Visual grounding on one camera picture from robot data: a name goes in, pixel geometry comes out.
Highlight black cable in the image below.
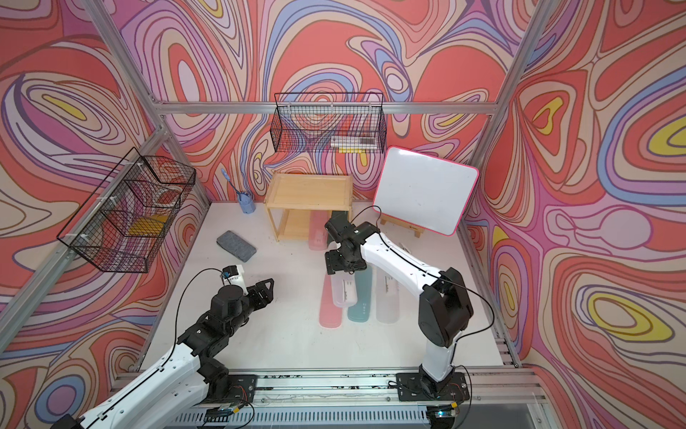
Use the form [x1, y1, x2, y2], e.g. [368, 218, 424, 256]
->
[98, 266, 237, 414]

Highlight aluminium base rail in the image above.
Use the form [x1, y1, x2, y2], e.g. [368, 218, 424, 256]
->
[168, 366, 560, 428]

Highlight clear pencil case with label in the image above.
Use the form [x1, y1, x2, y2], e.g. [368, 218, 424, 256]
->
[375, 268, 399, 325]

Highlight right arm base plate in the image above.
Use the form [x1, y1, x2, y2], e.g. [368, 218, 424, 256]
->
[393, 371, 471, 404]

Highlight teal pencil case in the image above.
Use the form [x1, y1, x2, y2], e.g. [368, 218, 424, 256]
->
[348, 267, 373, 324]

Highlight pink pencil case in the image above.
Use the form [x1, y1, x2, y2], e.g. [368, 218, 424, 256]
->
[308, 210, 330, 251]
[319, 275, 342, 329]

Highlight white board pink frame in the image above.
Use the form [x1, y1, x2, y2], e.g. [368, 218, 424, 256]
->
[373, 147, 480, 236]

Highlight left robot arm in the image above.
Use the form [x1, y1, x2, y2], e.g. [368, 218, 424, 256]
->
[52, 279, 274, 428]

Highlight black wire basket back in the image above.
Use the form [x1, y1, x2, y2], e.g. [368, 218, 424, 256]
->
[270, 90, 387, 154]

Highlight wooden shelf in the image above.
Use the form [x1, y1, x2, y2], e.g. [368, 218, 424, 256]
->
[264, 173, 353, 241]

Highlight blue giraffe pen holder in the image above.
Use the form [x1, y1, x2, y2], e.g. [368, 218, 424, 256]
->
[221, 168, 255, 215]

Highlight yellow item in basket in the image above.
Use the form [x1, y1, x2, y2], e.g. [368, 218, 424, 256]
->
[127, 214, 169, 238]

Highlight black wire basket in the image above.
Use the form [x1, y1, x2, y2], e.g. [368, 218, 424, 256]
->
[56, 148, 197, 273]
[270, 90, 387, 154]

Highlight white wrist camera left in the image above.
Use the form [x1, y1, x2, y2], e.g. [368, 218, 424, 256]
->
[221, 265, 248, 295]

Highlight clear frosted pencil case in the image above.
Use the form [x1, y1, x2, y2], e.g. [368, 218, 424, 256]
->
[330, 272, 358, 309]

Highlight wooden board easel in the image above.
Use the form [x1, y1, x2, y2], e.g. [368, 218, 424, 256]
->
[380, 214, 425, 238]

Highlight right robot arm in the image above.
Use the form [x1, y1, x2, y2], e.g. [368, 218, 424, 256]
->
[325, 216, 474, 395]

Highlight grey textured case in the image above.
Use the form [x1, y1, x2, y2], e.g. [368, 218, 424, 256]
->
[216, 231, 257, 263]

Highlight black wire basket left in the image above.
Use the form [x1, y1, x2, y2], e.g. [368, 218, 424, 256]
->
[56, 148, 197, 273]

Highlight marker box in basket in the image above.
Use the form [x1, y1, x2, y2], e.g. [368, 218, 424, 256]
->
[330, 135, 377, 150]

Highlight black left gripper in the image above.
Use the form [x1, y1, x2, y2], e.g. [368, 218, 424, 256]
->
[223, 276, 273, 340]

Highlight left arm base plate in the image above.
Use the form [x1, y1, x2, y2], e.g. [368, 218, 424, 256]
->
[204, 375, 258, 404]

